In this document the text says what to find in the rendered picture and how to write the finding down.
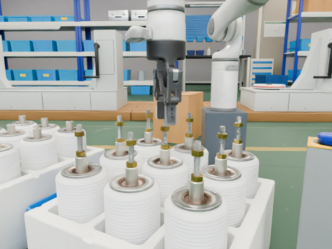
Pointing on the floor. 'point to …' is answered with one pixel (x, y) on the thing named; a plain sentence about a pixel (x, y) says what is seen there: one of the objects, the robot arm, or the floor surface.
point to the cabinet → (257, 69)
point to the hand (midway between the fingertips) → (165, 115)
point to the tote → (260, 79)
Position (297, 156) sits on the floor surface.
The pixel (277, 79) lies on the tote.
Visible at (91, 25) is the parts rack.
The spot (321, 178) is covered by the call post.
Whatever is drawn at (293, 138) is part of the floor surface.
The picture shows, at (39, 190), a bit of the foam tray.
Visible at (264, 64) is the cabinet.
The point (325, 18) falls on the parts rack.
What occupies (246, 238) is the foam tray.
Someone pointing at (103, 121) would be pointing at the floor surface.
